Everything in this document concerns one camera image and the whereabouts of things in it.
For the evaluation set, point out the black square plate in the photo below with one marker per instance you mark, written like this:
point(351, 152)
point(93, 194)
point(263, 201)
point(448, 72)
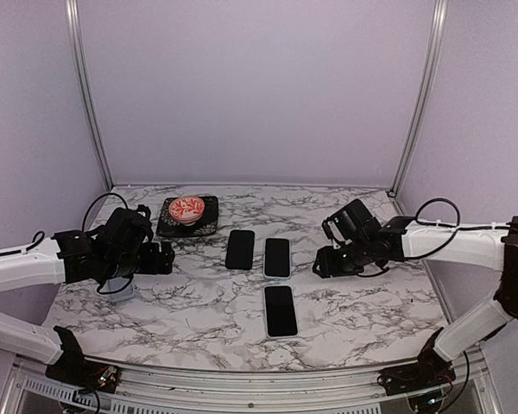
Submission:
point(206, 225)

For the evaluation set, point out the aluminium frame post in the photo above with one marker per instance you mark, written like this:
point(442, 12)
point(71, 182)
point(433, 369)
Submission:
point(76, 40)
point(427, 78)

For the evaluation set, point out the light blue phone case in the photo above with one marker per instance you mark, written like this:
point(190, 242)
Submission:
point(277, 276)

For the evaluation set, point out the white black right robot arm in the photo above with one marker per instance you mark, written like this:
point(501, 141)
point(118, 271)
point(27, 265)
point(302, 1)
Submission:
point(492, 247)

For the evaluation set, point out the white phone case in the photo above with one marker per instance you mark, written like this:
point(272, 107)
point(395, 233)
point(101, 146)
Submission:
point(265, 319)

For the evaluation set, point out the left aluminium frame post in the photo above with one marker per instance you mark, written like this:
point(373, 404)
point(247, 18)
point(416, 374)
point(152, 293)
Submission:
point(76, 40)

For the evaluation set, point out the lavender phone case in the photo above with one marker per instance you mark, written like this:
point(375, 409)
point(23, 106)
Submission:
point(119, 289)

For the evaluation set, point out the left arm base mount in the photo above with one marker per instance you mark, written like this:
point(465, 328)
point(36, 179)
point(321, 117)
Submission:
point(89, 375)

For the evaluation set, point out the aluminium front rail base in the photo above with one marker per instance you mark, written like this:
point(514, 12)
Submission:
point(148, 389)

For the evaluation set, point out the right aluminium frame post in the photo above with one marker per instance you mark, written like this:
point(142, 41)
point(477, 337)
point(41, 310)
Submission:
point(427, 78)

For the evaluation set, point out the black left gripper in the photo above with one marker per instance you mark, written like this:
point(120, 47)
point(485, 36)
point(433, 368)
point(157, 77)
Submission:
point(167, 256)

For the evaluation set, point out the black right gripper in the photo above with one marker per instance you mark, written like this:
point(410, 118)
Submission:
point(328, 266)

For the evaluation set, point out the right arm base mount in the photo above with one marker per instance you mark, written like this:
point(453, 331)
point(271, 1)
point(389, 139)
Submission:
point(413, 377)

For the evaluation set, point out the red white patterned bowl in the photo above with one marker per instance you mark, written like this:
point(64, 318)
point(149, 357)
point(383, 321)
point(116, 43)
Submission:
point(187, 210)

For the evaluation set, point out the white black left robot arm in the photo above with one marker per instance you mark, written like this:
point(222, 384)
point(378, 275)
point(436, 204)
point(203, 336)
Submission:
point(37, 264)

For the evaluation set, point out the black phone case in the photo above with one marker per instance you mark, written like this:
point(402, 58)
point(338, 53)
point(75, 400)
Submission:
point(240, 250)

